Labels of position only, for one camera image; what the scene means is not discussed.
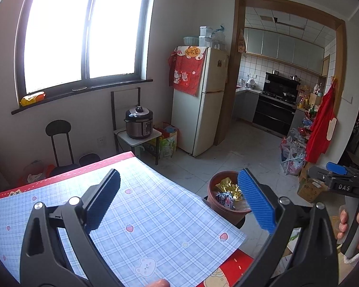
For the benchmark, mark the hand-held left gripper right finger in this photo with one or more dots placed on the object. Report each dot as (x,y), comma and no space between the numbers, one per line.
(257,203)

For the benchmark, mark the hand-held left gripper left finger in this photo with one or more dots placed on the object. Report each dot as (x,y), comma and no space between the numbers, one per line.
(103,203)

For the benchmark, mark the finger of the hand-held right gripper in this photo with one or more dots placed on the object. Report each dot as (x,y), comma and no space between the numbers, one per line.
(336,168)
(317,174)

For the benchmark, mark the clear plastic container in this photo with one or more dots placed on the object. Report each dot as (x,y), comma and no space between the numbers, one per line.
(242,206)

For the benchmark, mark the blue white packet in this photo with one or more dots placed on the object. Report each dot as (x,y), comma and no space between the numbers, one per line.
(224,199)

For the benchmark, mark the brown plastic trash bin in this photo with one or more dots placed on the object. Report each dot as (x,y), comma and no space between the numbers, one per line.
(224,213)

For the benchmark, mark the gold foil wrapper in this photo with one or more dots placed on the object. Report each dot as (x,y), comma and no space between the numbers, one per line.
(227,184)

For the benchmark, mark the person's left hand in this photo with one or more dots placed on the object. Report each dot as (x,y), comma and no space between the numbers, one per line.
(161,284)

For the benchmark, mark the brown cardboard box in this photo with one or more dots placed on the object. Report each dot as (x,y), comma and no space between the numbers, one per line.
(309,191)

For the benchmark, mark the pile of plastic bags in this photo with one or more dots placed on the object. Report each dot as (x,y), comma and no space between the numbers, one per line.
(294,152)

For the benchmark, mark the red apron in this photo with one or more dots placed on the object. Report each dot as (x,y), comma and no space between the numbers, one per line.
(320,131)

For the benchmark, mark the blue checked table cover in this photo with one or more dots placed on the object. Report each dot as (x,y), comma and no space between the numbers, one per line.
(155,215)

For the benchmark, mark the pale green kettle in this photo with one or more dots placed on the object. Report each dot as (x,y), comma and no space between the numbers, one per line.
(143,149)

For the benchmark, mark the black chair with white seat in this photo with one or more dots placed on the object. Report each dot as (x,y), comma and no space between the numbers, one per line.
(128,140)

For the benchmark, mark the group of condiment bottles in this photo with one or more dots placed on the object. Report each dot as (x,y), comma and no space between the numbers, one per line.
(308,101)

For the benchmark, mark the black stove oven unit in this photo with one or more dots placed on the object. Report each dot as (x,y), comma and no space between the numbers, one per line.
(272,116)

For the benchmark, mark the orange red plastic bags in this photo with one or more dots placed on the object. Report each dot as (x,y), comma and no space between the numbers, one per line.
(36,173)

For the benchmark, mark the steel electric pressure cooker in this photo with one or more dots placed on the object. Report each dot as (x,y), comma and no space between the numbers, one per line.
(139,125)

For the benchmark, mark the green white bag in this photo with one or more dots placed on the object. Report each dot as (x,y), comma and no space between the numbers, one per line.
(168,146)

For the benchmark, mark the black round-back chair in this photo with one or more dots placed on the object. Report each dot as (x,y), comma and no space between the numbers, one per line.
(57,128)

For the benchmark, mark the black range hood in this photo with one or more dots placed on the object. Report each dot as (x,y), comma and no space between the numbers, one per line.
(282,82)

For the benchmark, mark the grey base cabinet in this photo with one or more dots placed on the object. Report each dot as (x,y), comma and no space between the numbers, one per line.
(245,104)

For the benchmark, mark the cream refrigerator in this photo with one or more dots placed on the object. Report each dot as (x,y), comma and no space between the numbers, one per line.
(203,116)

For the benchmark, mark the white electric kettle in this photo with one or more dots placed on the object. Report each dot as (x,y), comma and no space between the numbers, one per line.
(251,83)

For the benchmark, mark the dark window sill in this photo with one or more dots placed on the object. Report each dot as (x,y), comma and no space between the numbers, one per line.
(107,89)

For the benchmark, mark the small flat dish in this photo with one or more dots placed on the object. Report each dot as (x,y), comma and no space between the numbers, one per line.
(79,88)

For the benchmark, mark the yellow snack bag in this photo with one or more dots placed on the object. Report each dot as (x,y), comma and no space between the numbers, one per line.
(33,98)

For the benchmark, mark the upper kitchen cabinets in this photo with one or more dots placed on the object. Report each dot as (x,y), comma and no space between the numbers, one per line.
(281,47)

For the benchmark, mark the red fridge cover cloth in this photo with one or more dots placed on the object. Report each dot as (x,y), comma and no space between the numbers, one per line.
(187,74)

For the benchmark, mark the hanging orange paper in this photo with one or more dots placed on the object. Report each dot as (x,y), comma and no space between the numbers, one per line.
(241,41)

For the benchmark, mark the clear plastic bags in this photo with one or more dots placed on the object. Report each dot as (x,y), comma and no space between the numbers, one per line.
(218,37)

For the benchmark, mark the stacked white storage boxes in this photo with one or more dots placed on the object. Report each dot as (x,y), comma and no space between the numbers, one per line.
(205,36)

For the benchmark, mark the dark framed window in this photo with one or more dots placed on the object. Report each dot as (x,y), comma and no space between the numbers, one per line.
(56,30)

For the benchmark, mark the wall power outlet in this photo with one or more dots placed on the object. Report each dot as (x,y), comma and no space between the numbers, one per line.
(101,141)

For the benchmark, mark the white wall plate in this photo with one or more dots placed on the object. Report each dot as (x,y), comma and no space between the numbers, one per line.
(347,96)

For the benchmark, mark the wooden door frame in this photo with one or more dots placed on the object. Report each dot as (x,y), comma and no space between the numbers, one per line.
(227,110)

